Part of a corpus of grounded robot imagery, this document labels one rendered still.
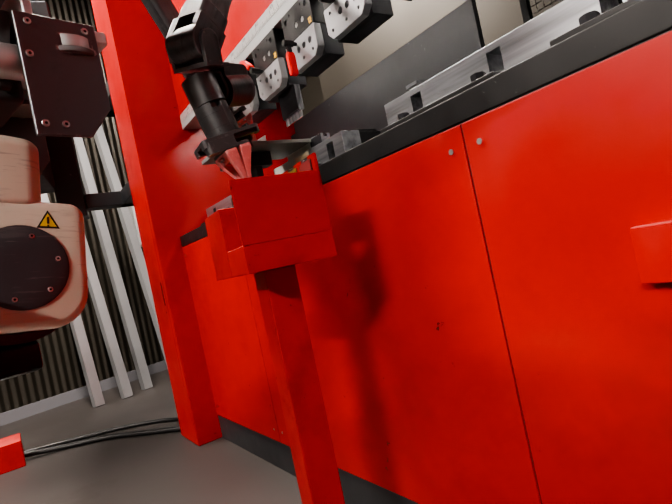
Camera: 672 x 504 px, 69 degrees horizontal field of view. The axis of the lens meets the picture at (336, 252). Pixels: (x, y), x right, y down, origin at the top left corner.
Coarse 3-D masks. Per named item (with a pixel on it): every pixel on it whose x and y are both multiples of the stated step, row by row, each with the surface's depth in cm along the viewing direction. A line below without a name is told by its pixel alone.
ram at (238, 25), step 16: (176, 0) 197; (240, 0) 154; (256, 0) 146; (272, 0) 139; (288, 0) 133; (240, 16) 156; (256, 16) 148; (272, 16) 141; (224, 32) 167; (240, 32) 158; (224, 48) 169; (176, 80) 212; (176, 96) 215; (192, 112) 203; (192, 128) 217
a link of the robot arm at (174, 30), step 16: (192, 0) 79; (208, 0) 77; (224, 0) 81; (192, 16) 78; (208, 16) 77; (224, 16) 80; (176, 32) 77; (192, 32) 75; (176, 48) 77; (192, 48) 76; (176, 64) 80; (192, 64) 80
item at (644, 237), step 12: (636, 228) 59; (648, 228) 58; (660, 228) 57; (636, 240) 59; (648, 240) 58; (660, 240) 57; (636, 252) 59; (648, 252) 58; (660, 252) 57; (648, 264) 58; (660, 264) 57; (648, 276) 59; (660, 276) 58
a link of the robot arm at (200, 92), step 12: (204, 72) 79; (216, 72) 82; (192, 84) 78; (204, 84) 78; (216, 84) 80; (192, 96) 79; (204, 96) 78; (216, 96) 79; (228, 96) 84; (192, 108) 80
